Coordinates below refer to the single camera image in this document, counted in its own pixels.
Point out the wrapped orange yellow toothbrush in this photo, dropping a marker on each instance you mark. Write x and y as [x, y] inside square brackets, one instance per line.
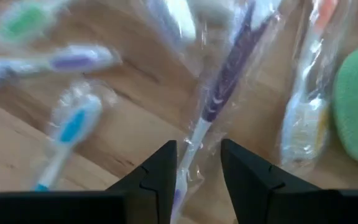
[306, 124]

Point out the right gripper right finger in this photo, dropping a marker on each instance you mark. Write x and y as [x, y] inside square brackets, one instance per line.
[275, 205]

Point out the purple toothbrush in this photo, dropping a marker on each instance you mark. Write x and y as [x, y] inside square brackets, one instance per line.
[225, 84]
[73, 60]

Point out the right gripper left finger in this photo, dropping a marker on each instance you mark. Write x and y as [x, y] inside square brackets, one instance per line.
[120, 205]

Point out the wrapped blue toothbrush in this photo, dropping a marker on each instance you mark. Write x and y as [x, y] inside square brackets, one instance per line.
[73, 127]

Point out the wrapped green toothbrush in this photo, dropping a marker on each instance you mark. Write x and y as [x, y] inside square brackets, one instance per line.
[23, 21]

